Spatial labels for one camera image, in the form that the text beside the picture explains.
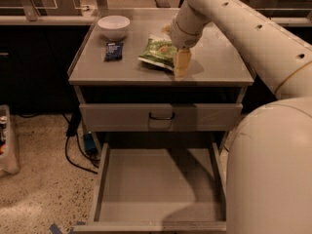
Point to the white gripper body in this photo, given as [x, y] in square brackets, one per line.
[180, 38]

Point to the green jalapeno chip bag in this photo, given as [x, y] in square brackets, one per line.
[160, 52]

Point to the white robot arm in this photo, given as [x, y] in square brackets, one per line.
[269, 166]

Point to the closed grey top drawer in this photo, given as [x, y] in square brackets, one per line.
[133, 117]

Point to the grey drawer cabinet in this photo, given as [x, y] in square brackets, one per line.
[216, 74]

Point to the open grey middle drawer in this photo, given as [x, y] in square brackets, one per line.
[156, 191]

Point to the white ceramic bowl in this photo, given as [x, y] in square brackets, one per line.
[114, 28]

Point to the dark blue snack packet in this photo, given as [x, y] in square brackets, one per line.
[114, 51]

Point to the black power plug block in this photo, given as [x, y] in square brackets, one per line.
[74, 123]

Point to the blue power adapter box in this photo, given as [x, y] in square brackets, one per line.
[89, 143]

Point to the clear plastic storage bin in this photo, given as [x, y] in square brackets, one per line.
[9, 156]

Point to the blue floor tape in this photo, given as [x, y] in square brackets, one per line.
[55, 229]

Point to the black drawer handle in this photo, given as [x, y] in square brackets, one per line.
[161, 118]

